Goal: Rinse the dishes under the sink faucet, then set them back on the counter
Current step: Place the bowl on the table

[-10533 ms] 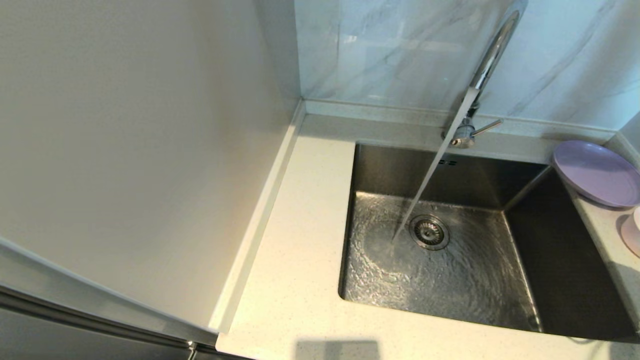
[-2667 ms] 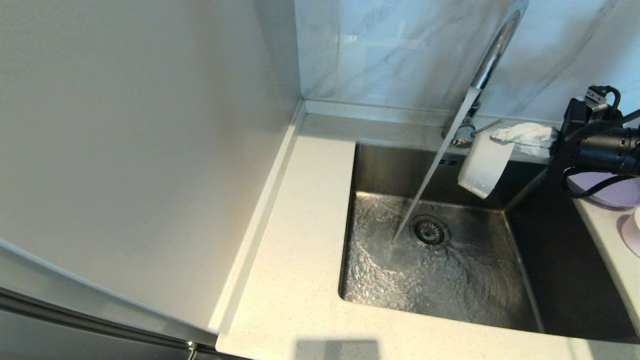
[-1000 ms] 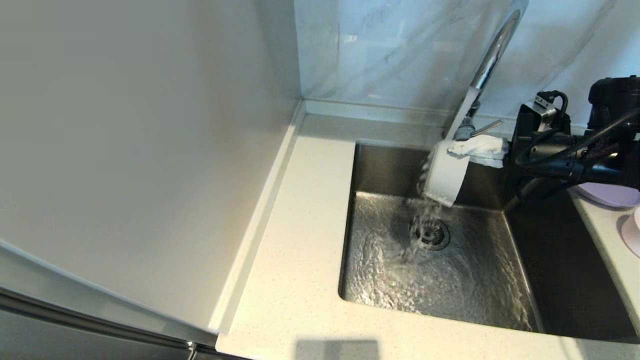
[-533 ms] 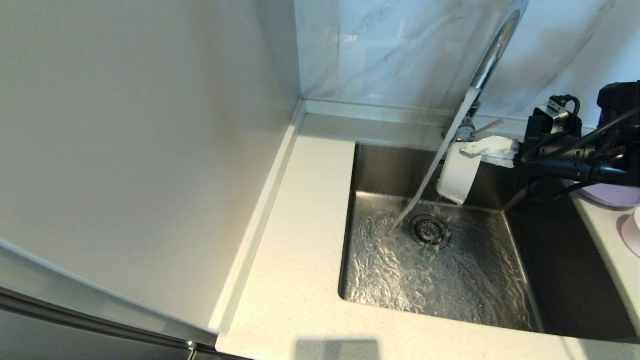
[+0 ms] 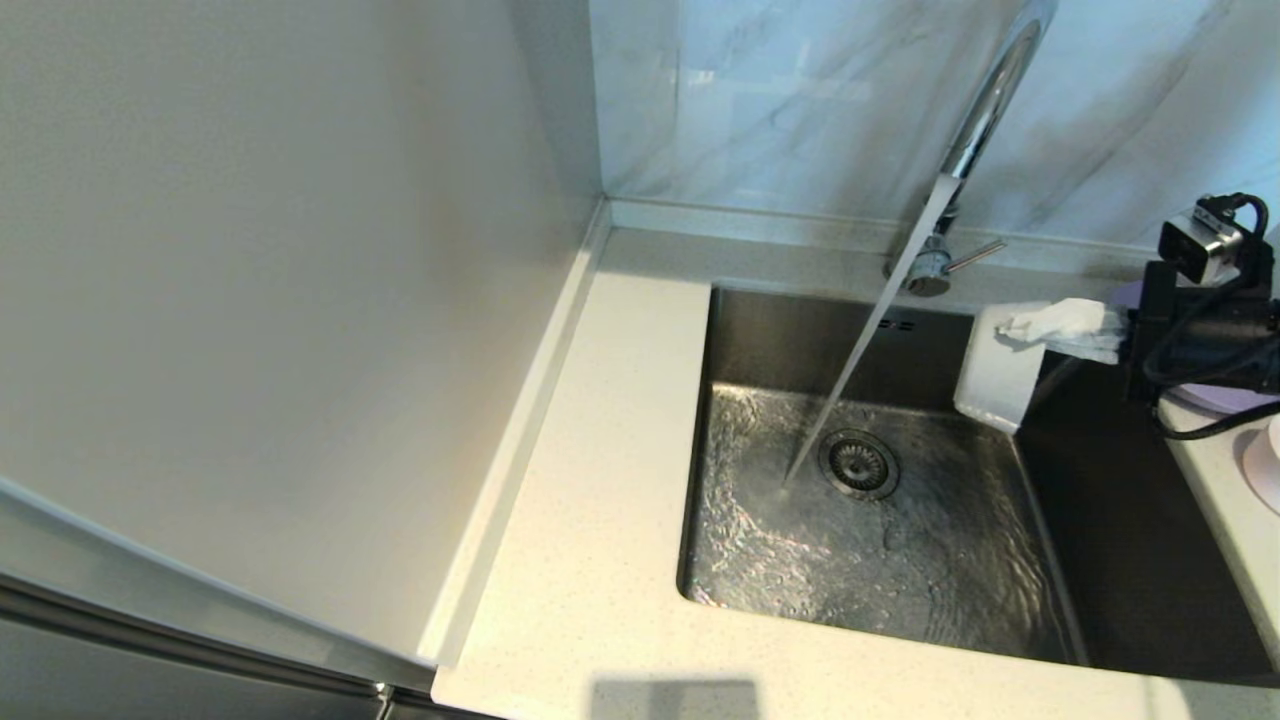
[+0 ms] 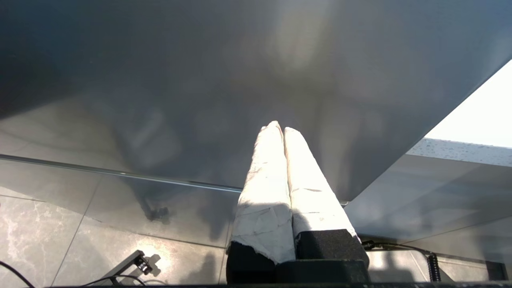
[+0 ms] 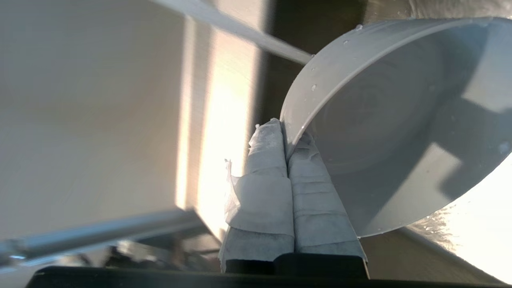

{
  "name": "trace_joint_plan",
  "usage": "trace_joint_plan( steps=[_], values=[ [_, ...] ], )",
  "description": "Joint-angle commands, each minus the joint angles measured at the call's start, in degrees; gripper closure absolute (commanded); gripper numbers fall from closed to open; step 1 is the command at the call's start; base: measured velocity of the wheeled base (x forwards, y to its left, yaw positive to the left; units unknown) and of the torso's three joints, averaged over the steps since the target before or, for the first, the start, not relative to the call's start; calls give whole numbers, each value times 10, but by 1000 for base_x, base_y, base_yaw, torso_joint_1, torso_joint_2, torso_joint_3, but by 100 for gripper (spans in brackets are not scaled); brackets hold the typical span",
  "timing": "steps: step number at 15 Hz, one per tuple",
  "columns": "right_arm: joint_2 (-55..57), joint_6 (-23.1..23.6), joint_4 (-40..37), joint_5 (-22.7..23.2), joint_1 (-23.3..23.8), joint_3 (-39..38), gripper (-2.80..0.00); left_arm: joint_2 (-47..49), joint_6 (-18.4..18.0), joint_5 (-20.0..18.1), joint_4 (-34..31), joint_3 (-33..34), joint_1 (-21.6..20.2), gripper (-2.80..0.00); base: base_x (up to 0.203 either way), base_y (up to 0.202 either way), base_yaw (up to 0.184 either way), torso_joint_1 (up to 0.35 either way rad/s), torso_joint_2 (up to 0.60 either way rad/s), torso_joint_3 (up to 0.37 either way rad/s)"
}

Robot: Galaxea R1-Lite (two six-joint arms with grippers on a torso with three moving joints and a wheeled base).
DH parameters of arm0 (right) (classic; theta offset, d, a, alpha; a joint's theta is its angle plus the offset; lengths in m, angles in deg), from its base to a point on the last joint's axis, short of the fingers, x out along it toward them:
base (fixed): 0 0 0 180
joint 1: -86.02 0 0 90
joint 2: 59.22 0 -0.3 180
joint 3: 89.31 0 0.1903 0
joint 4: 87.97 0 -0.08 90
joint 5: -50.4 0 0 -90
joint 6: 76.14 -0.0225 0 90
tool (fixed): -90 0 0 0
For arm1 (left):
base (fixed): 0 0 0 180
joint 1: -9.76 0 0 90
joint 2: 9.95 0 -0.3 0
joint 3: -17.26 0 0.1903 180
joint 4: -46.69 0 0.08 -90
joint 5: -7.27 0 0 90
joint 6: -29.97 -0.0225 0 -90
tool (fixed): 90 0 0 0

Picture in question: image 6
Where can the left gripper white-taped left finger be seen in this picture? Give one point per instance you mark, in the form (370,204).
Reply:
(264,192)

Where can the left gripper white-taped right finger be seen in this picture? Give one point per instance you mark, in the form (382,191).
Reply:
(312,200)

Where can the grey base cabinet front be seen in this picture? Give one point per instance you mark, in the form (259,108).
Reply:
(440,200)

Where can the tall fridge with grey front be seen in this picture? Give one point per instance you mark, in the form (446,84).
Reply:
(160,80)

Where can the black floor block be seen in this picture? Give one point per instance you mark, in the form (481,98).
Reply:
(496,271)

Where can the small black metal bracket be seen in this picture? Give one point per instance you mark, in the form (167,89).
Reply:
(138,260)

